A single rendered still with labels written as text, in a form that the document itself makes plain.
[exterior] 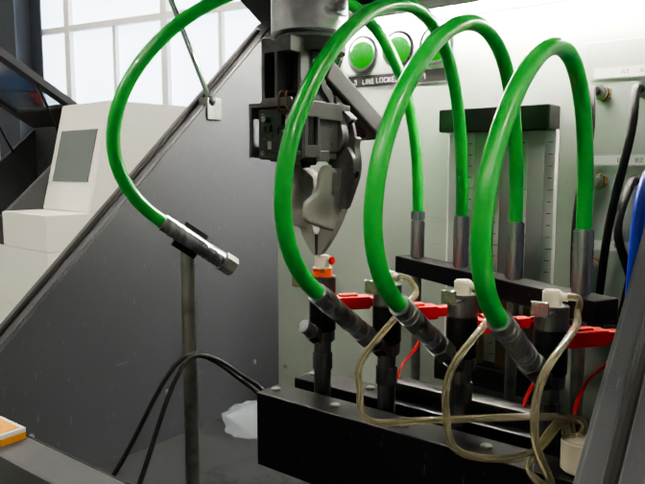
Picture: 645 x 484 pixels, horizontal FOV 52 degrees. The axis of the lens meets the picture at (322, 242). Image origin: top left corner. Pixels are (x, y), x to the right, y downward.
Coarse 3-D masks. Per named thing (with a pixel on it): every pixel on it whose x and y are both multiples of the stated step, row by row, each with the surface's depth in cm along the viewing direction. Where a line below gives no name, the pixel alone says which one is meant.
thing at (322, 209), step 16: (320, 176) 64; (336, 176) 66; (320, 192) 64; (336, 192) 66; (304, 208) 63; (320, 208) 65; (336, 208) 66; (320, 224) 65; (336, 224) 66; (320, 240) 68
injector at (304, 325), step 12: (312, 312) 69; (300, 324) 68; (312, 324) 68; (324, 324) 68; (312, 336) 68; (324, 336) 69; (324, 348) 69; (324, 360) 69; (324, 372) 70; (324, 384) 70
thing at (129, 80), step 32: (224, 0) 69; (352, 0) 76; (160, 32) 66; (384, 32) 79; (128, 96) 66; (416, 128) 82; (416, 160) 83; (128, 192) 66; (416, 192) 83; (160, 224) 68
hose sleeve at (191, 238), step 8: (168, 216) 69; (168, 224) 68; (176, 224) 69; (168, 232) 69; (176, 232) 69; (184, 232) 69; (192, 232) 70; (176, 240) 70; (184, 240) 70; (192, 240) 70; (200, 240) 70; (192, 248) 70; (200, 248) 70; (208, 248) 71; (216, 248) 72; (208, 256) 71; (216, 256) 71; (224, 256) 72; (216, 264) 72
